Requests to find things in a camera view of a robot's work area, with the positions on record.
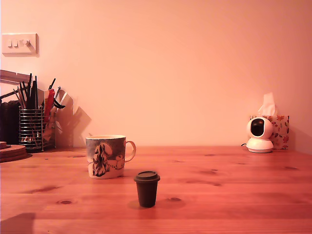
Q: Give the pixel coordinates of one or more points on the white wall switch plate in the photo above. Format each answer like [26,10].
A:
[22,45]

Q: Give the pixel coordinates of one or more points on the white mug with printed picture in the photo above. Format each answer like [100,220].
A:
[107,158]

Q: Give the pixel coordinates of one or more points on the small cork coaster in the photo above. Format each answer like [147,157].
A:
[5,144]

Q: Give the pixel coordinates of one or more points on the silver metal kitchen tool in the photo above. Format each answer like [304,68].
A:
[64,96]

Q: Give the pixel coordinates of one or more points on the black spatula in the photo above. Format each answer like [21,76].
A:
[33,97]

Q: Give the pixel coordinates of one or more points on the floral tissue box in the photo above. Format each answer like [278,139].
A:
[282,131]

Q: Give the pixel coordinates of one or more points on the wooden stick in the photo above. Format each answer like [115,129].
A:
[19,100]

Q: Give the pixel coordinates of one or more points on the small white round camera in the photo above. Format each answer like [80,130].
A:
[259,143]

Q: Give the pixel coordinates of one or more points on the black chopstick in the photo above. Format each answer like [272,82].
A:
[30,83]
[22,95]
[25,91]

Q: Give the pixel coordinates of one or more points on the white tissue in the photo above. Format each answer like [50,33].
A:
[268,104]

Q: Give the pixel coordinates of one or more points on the brown coffee capsule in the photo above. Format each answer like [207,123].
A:
[147,192]

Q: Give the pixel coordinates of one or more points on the large round cork trivet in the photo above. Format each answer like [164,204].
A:
[17,150]
[14,158]

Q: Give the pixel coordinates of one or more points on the grey metal rack rail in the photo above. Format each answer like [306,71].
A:
[9,76]

